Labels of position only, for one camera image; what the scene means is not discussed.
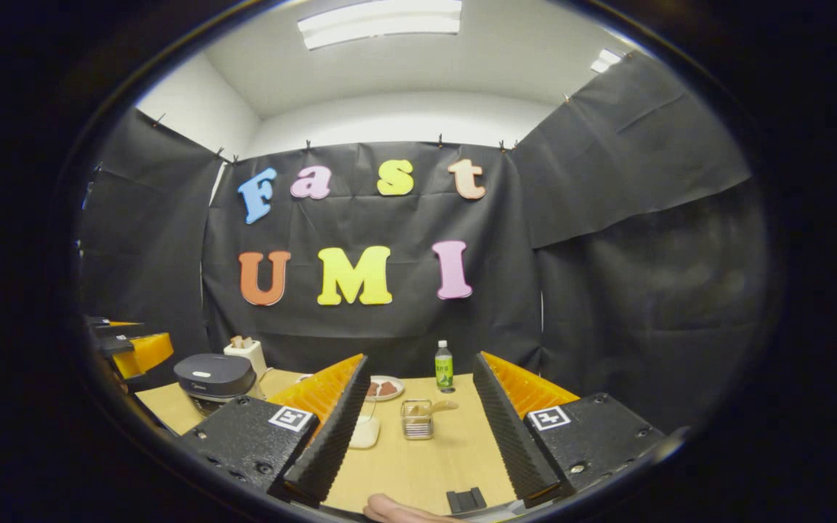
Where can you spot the black backdrop cloth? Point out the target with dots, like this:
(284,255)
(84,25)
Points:
(404,218)

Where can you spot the green label drink bottle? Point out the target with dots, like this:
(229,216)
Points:
(444,367)

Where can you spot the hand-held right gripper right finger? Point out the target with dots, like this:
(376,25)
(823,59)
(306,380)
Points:
(509,436)

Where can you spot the small ceiling light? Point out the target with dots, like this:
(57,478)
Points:
(605,60)

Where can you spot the clear box of white rice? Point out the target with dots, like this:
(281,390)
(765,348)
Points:
(365,434)

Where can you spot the white round plate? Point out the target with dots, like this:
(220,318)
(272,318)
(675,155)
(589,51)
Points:
(398,392)

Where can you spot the white toaster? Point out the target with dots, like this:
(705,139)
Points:
(248,356)

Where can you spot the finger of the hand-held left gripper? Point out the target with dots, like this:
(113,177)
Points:
(144,353)
(117,328)

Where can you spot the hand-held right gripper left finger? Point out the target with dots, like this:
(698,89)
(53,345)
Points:
(331,436)

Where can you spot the large ceiling light panel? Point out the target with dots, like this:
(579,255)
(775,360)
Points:
(378,22)

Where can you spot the silver black rice cooker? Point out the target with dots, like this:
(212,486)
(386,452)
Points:
(213,374)

